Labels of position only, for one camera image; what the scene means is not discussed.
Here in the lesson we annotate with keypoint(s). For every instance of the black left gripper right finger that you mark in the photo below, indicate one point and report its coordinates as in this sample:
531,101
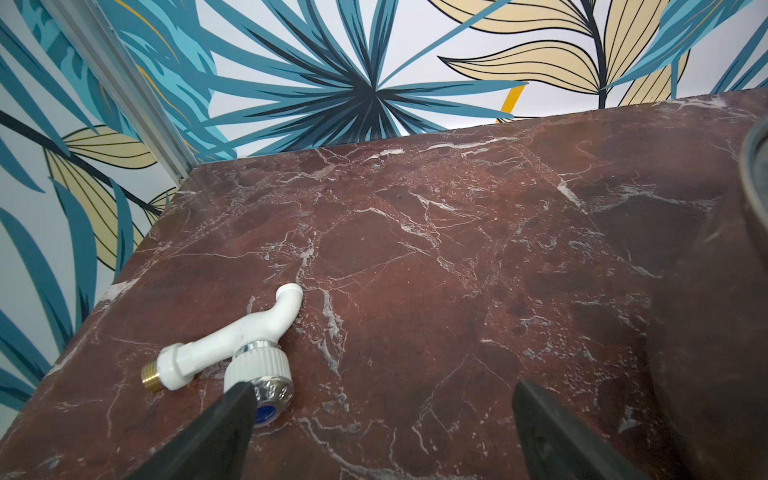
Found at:
557,445

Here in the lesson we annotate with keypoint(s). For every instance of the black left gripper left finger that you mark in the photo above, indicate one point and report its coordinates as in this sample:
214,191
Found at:
213,446

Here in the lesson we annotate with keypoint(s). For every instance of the stainless steel pot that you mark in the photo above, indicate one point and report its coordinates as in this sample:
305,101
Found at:
707,342

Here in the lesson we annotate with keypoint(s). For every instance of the white plastic water tap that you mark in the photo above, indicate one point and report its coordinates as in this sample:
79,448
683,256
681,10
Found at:
250,345

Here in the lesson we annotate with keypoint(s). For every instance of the aluminium left corner post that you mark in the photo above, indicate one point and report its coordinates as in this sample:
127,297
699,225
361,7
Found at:
92,35

